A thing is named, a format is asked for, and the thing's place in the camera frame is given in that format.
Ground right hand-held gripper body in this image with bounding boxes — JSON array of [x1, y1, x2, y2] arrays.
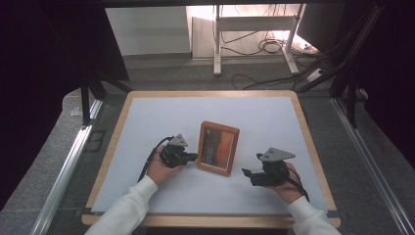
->
[[251, 147, 297, 187]]

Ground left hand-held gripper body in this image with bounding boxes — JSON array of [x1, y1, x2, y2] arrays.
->
[[159, 133, 189, 169]]

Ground wooden picture frame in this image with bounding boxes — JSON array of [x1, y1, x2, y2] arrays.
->
[[196, 120, 241, 177]]

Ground person's left hand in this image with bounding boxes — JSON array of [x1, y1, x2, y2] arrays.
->
[[146, 145, 185, 186]]

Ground person's right hand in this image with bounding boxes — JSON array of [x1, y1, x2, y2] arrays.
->
[[272, 162, 302, 205]]

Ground white table mat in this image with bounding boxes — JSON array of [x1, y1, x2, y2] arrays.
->
[[91, 96, 327, 215]]

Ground wooden table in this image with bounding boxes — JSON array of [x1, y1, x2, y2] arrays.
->
[[81, 90, 342, 229]]

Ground dark floor vent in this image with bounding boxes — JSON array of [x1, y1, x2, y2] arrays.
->
[[83, 130, 107, 153]]

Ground black metal stand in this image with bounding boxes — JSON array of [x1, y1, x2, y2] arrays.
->
[[295, 4, 386, 129], [80, 70, 133, 126]]

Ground white power strip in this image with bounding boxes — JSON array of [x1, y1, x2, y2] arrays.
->
[[306, 68, 326, 83]]

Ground light wooden panel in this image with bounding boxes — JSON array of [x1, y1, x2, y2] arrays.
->
[[190, 16, 218, 60]]

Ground white board panel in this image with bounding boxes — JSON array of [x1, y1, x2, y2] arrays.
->
[[105, 6, 191, 57]]

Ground dark curtain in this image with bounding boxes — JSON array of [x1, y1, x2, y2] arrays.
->
[[0, 0, 130, 211], [353, 0, 415, 162]]

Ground dark monitor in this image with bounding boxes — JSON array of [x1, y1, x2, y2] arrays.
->
[[296, 3, 346, 53]]

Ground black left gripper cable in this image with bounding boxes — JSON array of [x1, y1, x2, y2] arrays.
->
[[137, 136, 174, 183]]

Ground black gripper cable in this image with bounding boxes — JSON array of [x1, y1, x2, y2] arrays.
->
[[285, 167, 310, 203], [137, 136, 174, 183]]

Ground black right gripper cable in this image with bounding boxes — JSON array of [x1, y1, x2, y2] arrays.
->
[[285, 167, 310, 203]]

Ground black floor cable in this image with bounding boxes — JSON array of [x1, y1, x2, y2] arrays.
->
[[231, 72, 314, 91]]

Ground aluminium floor rail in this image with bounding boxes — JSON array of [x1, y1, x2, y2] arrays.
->
[[30, 99, 104, 235], [330, 97, 415, 235]]

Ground coiled black cables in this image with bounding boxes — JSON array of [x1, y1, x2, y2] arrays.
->
[[220, 30, 286, 57]]

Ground white metal desk frame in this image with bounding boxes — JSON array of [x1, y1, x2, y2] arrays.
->
[[213, 3, 306, 77]]

